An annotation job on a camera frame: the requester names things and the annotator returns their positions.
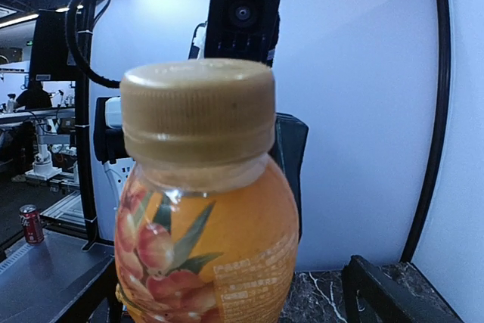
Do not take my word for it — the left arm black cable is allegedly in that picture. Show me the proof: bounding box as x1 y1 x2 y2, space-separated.
64 0 258 89

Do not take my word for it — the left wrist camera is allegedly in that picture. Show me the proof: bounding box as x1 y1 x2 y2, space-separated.
188 0 281 67

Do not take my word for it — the red soda can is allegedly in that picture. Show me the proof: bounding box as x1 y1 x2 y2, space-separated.
19 204 44 245

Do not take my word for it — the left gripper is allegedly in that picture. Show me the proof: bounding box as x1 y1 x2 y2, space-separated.
274 113 309 240

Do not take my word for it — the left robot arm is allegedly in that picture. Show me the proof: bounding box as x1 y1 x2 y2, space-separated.
93 97 309 234

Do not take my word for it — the orange juice bottle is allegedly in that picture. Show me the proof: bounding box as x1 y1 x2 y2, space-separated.
114 58 300 323

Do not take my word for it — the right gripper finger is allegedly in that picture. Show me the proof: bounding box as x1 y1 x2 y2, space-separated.
342 255 460 322

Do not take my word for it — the person in background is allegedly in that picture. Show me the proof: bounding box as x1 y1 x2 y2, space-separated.
15 80 52 110

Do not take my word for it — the gold bottle cap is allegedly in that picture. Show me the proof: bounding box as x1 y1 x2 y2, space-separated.
120 58 276 166

